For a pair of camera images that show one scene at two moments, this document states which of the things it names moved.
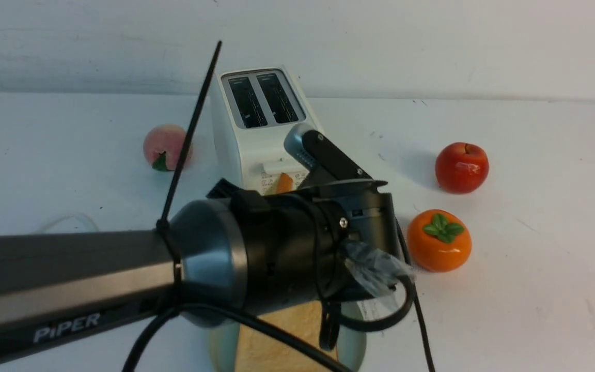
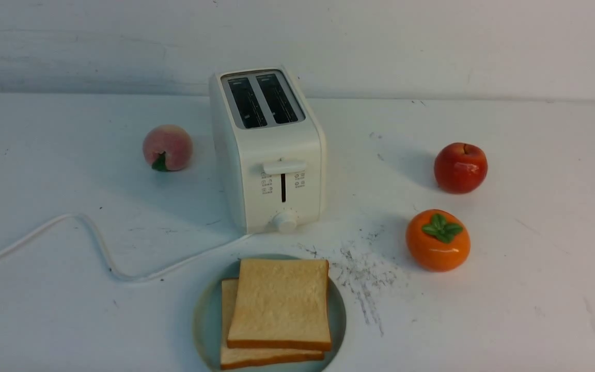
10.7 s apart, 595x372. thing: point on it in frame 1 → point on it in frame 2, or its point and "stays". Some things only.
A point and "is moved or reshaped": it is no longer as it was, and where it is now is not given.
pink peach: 163,145 stays
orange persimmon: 438,241 stays
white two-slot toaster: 253,108 stays
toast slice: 261,349 is moved or reshaped
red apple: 462,168 stays
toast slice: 285,183 → 282,304
